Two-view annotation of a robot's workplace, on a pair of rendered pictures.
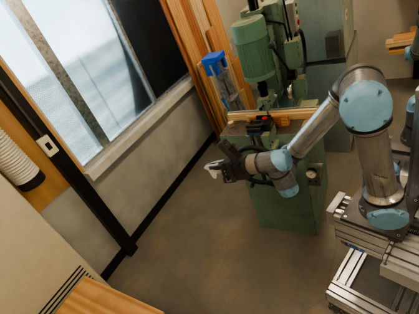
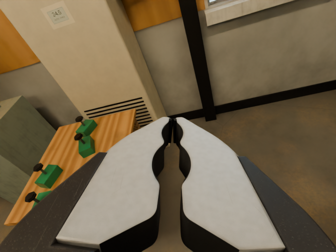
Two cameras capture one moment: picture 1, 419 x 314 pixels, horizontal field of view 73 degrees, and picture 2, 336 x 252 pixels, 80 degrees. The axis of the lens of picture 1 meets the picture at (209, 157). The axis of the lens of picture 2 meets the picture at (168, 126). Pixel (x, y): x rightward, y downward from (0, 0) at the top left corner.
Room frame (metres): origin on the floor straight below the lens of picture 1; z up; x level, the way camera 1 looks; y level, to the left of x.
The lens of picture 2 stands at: (0.91, -0.06, 1.24)
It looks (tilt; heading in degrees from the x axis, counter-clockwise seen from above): 41 degrees down; 64
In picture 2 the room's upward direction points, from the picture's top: 22 degrees counter-clockwise
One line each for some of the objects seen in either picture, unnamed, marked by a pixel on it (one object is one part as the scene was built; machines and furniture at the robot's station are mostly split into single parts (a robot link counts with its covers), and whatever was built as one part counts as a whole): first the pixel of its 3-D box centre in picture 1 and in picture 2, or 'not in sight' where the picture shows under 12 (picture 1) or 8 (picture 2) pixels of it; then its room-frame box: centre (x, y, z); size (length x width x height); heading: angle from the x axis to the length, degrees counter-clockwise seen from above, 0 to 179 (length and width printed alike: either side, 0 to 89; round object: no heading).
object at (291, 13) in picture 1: (291, 16); not in sight; (1.70, -0.75, 1.40); 0.10 x 0.06 x 0.16; 142
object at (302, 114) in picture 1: (288, 116); not in sight; (1.46, -0.54, 0.92); 0.55 x 0.02 x 0.04; 52
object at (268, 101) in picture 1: (267, 100); not in sight; (1.55, -0.46, 1.03); 0.14 x 0.07 x 0.09; 142
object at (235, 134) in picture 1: (267, 133); not in sight; (1.45, -0.38, 0.87); 0.61 x 0.30 x 0.06; 52
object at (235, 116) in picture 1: (270, 114); not in sight; (1.55, -0.46, 0.92); 0.60 x 0.02 x 0.05; 52
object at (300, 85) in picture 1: (298, 86); not in sight; (1.58, -0.68, 1.02); 0.09 x 0.07 x 0.12; 52
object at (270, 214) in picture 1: (288, 171); not in sight; (1.63, -0.52, 0.35); 0.58 x 0.45 x 0.71; 142
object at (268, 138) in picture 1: (261, 135); not in sight; (1.38, -0.33, 0.91); 0.15 x 0.14 x 0.09; 52
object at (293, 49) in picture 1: (293, 52); not in sight; (1.61, -0.70, 1.22); 0.09 x 0.08 x 0.15; 142
